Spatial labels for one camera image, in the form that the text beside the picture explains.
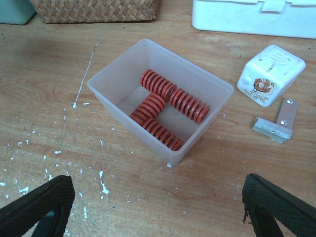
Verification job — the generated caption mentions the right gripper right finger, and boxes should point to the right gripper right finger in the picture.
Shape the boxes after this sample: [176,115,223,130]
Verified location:
[242,173,316,237]

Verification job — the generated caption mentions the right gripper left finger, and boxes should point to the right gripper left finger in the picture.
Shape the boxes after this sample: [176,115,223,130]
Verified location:
[0,175,75,237]

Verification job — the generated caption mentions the red spring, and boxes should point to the red spring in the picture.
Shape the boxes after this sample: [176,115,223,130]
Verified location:
[169,88,210,124]
[142,118,184,151]
[140,69,177,102]
[129,93,166,126]

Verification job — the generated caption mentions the red spring front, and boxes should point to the red spring front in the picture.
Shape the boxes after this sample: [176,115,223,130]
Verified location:
[142,118,184,151]

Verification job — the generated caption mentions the translucent plastic spring box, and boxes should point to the translucent plastic spring box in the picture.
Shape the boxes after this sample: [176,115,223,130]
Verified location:
[87,39,234,165]

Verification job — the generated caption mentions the white cube power adapter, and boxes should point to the white cube power adapter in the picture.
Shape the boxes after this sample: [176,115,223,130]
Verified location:
[237,45,306,107]

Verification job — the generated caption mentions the white plastic storage case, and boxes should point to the white plastic storage case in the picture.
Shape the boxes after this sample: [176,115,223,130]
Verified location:
[192,0,316,39]

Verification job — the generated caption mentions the woven wicker basket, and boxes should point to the woven wicker basket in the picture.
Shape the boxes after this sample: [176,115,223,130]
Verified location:
[30,0,161,24]

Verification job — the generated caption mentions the grey green plastic toolbox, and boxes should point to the grey green plastic toolbox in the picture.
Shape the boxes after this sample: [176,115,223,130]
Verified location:
[0,0,36,25]

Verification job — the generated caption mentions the metal T bracket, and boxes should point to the metal T bracket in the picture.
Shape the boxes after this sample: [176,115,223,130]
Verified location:
[252,98,299,144]

